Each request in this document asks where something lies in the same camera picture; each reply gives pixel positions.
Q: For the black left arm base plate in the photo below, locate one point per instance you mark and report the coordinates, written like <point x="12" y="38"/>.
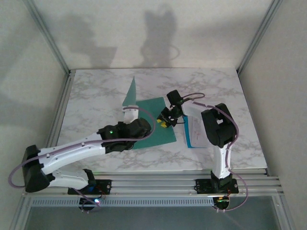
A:
<point x="105" y="185"/>

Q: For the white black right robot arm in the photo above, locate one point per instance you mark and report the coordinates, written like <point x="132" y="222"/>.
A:
<point x="221" y="163"/>

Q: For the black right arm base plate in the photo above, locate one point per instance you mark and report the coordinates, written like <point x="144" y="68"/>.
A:
<point x="204" y="185"/>

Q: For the blue plastic file sheet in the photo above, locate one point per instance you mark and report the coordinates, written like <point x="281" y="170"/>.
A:
<point x="188" y="143"/>

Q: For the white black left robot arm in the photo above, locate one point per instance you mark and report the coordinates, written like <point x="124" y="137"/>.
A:
<point x="72" y="148"/>

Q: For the aluminium side rail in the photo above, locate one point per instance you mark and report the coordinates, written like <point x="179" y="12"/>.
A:
<point x="62" y="100"/>

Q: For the aluminium frame leg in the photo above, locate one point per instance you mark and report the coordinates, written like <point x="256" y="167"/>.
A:
<point x="20" y="215"/>
<point x="286" y="215"/>

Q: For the aluminium mounting rail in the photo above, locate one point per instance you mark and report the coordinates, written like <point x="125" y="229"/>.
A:
<point x="156" y="184"/>

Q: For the white paper sheet with drawings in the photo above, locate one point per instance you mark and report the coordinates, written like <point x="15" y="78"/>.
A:
<point x="196" y="136"/>

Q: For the black controller board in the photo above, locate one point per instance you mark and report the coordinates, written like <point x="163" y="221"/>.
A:
<point x="87" y="207"/>
<point x="221" y="203"/>

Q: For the aluminium frame post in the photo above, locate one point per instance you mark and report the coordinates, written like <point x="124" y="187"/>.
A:
<point x="260" y="36"/>
<point x="49" y="38"/>

